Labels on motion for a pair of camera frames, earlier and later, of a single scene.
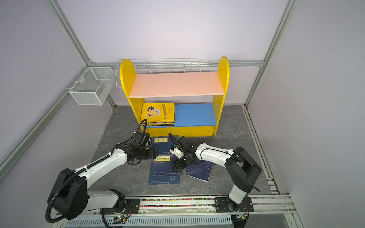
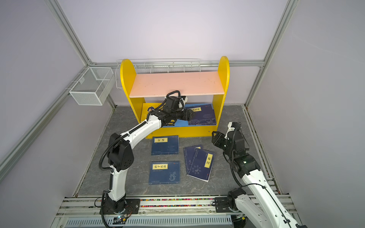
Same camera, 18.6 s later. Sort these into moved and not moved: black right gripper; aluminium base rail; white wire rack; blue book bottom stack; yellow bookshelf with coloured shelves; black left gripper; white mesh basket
Moved: black right gripper; black left gripper
Not moved: blue book bottom stack; yellow bookshelf with coloured shelves; white mesh basket; white wire rack; aluminium base rail
